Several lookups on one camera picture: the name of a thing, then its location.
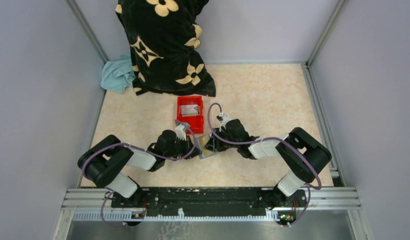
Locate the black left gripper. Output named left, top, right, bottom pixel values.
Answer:
left=164, top=134, right=202, bottom=160

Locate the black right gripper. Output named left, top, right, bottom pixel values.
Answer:
left=204, top=127, right=240, bottom=152

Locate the grey card holder wallet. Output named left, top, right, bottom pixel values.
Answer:
left=196, top=134, right=219, bottom=160

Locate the red plastic bin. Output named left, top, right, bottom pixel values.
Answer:
left=176, top=95, right=204, bottom=134

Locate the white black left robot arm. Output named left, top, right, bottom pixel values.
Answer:
left=77, top=130, right=201, bottom=207

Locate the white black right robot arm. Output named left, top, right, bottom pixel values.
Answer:
left=203, top=119, right=332, bottom=206

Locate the silver credit card in bin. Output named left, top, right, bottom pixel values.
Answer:
left=180, top=104, right=201, bottom=117

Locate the light blue cloth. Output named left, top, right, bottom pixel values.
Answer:
left=100, top=55, right=134, bottom=94

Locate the black floral blanket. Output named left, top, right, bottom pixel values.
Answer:
left=115, top=0, right=216, bottom=97

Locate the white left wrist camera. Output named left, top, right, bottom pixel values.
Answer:
left=174, top=119, right=190, bottom=141

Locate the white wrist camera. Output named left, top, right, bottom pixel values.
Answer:
left=174, top=119, right=190, bottom=141
left=217, top=112, right=232, bottom=130

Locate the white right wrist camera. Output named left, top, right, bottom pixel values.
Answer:
left=217, top=112, right=232, bottom=130

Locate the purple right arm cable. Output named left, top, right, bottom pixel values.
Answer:
left=206, top=102, right=323, bottom=227

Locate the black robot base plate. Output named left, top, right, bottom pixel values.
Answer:
left=111, top=187, right=307, bottom=217

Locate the grey slotted cable duct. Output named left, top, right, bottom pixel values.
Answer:
left=72, top=208, right=280, bottom=222

